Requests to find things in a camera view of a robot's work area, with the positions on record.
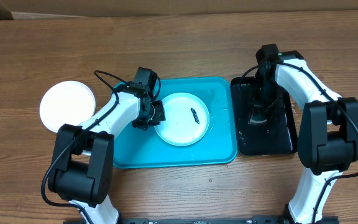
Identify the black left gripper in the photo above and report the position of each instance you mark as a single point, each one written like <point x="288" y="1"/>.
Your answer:
<point x="160" y="116"/>

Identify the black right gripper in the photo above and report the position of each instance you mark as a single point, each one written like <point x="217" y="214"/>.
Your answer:
<point x="258" y="109"/>

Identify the light blue plate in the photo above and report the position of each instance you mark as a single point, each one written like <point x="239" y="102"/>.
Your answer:
<point x="186" y="119"/>

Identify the white plate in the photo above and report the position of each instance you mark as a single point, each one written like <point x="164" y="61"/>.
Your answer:
<point x="68" y="102"/>

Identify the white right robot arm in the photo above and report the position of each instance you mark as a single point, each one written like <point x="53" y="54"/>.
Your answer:
<point x="328" y="137"/>

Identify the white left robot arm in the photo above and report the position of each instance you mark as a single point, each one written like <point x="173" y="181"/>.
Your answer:
<point x="80" y="173"/>

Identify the black rectangular tray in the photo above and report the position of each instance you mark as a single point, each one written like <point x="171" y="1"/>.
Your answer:
<point x="263" y="126"/>

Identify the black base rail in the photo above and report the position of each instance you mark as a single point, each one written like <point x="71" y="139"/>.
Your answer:
<point x="253" y="220"/>

